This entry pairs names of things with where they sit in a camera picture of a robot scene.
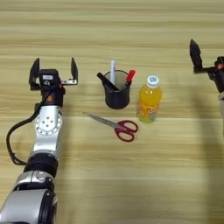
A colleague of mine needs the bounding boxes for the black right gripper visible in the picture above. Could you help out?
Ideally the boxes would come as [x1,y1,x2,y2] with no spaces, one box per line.
[189,38,224,94]

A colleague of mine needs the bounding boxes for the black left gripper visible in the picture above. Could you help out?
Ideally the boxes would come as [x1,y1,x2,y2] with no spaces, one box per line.
[28,57,79,108]

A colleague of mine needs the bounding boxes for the black marker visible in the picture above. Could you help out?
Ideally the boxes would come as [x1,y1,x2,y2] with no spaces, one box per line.
[96,72,120,92]

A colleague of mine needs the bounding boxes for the orange juice bottle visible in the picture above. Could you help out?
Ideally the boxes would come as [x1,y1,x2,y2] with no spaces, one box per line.
[136,74,164,124]

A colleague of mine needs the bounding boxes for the left gripper labelled black box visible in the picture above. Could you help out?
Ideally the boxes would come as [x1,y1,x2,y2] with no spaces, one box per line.
[38,68,61,88]

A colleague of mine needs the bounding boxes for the white pen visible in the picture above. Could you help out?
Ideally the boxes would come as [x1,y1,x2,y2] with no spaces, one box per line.
[109,59,117,86]

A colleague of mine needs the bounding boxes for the black pen holder cup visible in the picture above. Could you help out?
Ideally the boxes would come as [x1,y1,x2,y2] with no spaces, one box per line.
[103,69,132,110]

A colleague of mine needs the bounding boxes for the red capped pen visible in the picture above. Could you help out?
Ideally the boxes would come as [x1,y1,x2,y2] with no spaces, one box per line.
[123,69,137,90]

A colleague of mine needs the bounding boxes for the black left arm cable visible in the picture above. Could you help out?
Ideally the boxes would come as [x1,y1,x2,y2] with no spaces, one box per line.
[5,92,53,166]

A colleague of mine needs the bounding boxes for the red handled scissors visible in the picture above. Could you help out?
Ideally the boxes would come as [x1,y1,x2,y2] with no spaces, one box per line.
[82,111,139,144]

